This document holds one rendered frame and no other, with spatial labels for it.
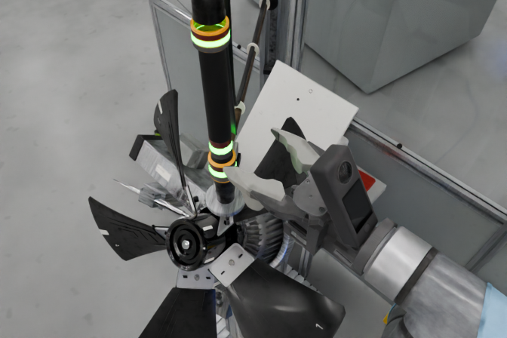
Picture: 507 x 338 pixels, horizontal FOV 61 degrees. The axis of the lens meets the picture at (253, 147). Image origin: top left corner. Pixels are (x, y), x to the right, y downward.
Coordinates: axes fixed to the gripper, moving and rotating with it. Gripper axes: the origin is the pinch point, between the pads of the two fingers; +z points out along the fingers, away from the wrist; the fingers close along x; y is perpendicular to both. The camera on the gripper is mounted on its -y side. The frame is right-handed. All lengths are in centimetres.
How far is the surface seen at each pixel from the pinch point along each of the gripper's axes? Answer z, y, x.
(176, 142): 32.2, 30.8, 8.0
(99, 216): 46, 55, -11
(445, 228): -22, 86, 71
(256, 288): 0.0, 47.3, 0.4
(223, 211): 5.3, 19.2, -2.0
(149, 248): 32, 61, -7
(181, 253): 17.2, 45.2, -5.7
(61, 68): 252, 161, 59
